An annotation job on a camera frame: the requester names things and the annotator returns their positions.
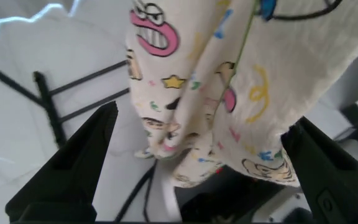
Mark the black clothes rack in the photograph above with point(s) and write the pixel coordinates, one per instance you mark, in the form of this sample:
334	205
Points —
50	109

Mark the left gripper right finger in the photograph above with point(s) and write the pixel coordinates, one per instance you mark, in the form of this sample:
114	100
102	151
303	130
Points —
334	174

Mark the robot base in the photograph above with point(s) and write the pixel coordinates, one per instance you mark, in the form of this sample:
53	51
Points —
216	199

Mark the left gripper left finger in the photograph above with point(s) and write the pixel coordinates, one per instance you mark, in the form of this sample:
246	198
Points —
70	174

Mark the cream printed garment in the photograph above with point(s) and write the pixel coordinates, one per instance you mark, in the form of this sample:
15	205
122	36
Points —
291	62

